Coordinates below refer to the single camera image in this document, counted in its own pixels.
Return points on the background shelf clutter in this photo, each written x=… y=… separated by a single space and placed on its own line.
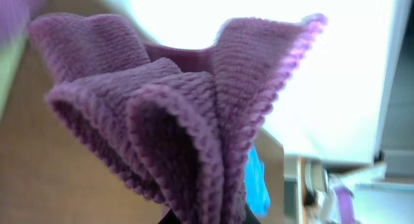
x=377 y=193

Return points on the purple microfiber cloth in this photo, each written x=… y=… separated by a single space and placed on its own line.
x=174 y=125

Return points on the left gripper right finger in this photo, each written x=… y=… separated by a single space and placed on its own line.
x=250 y=217

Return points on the blue microfiber cloth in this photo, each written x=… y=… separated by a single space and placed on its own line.
x=257 y=196

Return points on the folded purple cloth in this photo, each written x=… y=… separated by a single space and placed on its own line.
x=15 y=14

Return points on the folded green cloth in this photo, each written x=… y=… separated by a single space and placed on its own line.
x=10 y=59

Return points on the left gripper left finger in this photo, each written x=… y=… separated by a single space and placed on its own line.
x=170 y=218

